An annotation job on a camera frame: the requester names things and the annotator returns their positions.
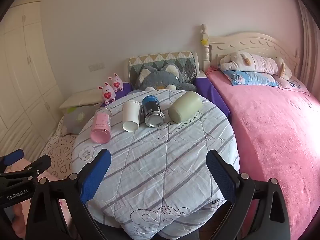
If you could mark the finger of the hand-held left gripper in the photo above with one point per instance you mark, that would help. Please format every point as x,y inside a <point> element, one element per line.
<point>37,165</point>
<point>12,156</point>

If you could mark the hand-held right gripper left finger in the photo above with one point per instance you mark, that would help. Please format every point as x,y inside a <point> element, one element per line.
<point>96,177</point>

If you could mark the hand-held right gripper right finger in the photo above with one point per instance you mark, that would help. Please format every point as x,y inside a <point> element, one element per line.
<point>221,177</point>

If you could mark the pink plastic bottle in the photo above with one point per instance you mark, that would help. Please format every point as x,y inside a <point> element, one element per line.
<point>101,130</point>

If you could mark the white paper cup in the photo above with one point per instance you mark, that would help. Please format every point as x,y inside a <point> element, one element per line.
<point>131,115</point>

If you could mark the pale green cup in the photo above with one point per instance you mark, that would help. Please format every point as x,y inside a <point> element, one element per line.
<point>183,107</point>

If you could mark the blue and black metal cup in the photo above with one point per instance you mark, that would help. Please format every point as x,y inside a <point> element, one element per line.
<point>152,110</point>

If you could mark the heart print bed sheet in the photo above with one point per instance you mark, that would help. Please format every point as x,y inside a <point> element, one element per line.
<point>60,155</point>

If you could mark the grey flower pillow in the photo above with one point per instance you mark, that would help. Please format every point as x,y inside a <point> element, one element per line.
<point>80,120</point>

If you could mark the striped white quilt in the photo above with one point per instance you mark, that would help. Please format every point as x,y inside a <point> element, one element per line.
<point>162,160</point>

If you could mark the pink fleece blanket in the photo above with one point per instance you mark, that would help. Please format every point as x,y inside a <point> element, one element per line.
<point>270,130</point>

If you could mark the white pillow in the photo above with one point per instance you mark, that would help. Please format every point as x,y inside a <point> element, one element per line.
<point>80,97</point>

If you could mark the pink bunny toy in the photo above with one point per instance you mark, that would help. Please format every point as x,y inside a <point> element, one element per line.
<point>107,93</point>
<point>116,82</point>

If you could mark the cream wardrobe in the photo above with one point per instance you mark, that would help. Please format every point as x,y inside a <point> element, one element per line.
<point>25,67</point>

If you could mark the blue printed pillow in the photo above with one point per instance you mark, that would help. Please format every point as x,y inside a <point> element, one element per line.
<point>250,78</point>

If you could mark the grey plush toy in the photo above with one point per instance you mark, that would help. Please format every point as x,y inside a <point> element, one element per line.
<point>155,80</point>

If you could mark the pink printed pillow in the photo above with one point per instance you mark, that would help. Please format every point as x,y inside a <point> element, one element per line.
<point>295,85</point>

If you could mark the white plush dog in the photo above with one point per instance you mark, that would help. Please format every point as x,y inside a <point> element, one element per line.
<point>260,63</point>

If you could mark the diamond pattern cushion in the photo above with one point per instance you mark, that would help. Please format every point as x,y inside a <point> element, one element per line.
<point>175,60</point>

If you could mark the cream carved bed headboard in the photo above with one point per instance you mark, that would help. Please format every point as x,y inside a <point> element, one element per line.
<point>250,42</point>

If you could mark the pink curtain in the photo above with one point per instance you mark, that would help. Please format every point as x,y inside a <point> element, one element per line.
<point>311,42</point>

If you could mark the white wall socket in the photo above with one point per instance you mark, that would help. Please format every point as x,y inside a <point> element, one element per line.
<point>96,66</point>

